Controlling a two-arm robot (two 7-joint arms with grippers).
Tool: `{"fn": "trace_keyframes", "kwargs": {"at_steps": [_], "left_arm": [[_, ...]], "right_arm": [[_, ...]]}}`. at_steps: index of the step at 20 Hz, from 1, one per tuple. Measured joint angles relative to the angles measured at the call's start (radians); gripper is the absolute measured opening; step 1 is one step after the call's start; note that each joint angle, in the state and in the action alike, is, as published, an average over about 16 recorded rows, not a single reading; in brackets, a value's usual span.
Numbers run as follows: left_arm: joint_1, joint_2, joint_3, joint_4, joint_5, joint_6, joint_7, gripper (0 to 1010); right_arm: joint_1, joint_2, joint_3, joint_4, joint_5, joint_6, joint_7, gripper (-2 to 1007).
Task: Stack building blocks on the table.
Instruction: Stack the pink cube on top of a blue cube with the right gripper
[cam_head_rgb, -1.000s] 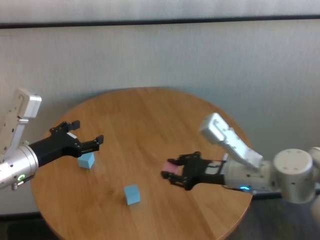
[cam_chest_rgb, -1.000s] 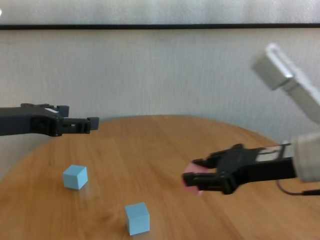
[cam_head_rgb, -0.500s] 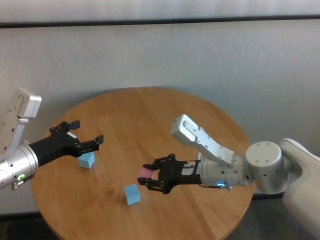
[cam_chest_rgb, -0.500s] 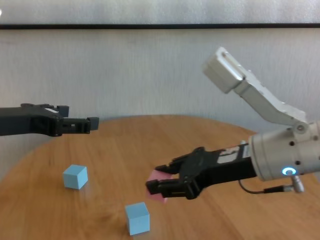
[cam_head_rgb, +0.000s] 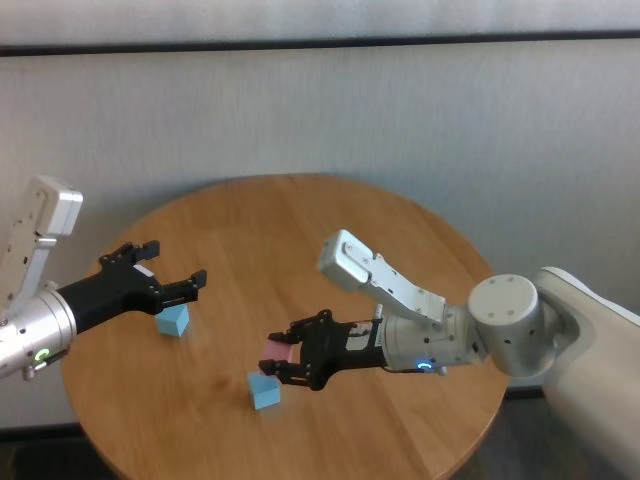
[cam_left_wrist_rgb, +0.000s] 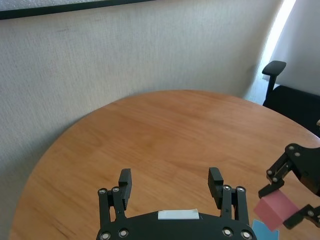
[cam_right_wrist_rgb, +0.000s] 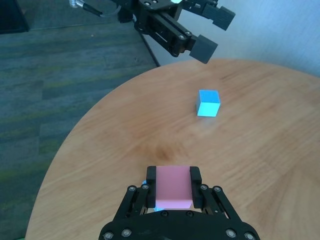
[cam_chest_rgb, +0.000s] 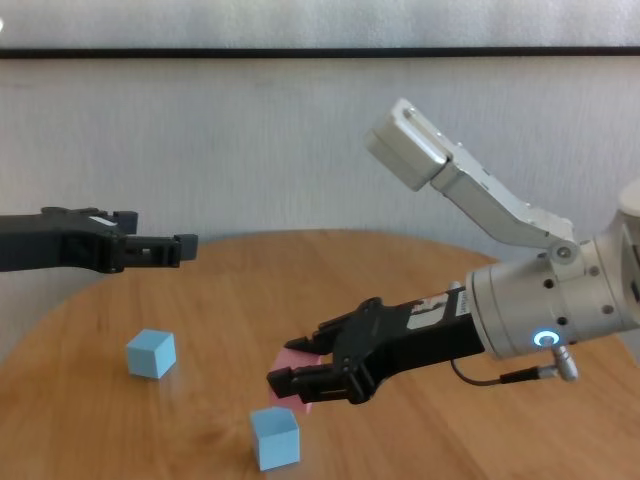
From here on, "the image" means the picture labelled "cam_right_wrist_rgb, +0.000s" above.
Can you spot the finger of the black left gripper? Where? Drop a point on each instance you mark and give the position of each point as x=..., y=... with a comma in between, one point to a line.
x=220, y=15
x=202, y=48

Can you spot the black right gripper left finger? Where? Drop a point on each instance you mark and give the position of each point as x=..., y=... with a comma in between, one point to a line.
x=151, y=190

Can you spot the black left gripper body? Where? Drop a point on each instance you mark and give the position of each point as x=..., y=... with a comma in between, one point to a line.
x=150, y=6

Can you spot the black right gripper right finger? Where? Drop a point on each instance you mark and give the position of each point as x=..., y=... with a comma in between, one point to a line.
x=197, y=190

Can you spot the pink cube block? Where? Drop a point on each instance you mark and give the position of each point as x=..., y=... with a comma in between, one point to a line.
x=172, y=187

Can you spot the blue cube block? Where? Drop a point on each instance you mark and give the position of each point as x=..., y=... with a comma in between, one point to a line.
x=207, y=107

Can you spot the black box-shaped base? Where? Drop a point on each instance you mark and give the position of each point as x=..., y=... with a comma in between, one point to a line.
x=12, y=15

